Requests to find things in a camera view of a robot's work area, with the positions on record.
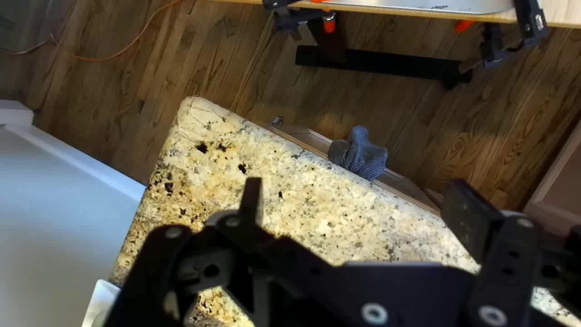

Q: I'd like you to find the white kitchen appliance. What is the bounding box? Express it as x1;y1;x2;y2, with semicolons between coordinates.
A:
0;98;149;327

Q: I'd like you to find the white cabinet panel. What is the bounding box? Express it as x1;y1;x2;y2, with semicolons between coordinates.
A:
521;118;581;240

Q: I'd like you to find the robot mounting table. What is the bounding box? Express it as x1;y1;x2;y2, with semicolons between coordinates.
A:
211;0;581;31

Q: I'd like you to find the blue-grey hanging dish towel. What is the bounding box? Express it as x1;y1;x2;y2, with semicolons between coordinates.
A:
327;124;391;182

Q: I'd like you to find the black metal bar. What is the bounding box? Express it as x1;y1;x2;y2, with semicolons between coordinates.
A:
294;44;476;93

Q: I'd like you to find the orange cable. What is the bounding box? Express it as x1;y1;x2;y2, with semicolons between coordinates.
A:
0;0;187;64

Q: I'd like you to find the black clamp with orange handle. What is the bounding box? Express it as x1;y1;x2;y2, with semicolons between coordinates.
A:
262;0;342;46
452;0;554;69

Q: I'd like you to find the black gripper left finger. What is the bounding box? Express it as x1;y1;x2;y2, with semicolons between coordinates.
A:
106;176;342;327

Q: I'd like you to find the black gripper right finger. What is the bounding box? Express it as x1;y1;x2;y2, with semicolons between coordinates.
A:
440;178;581;327

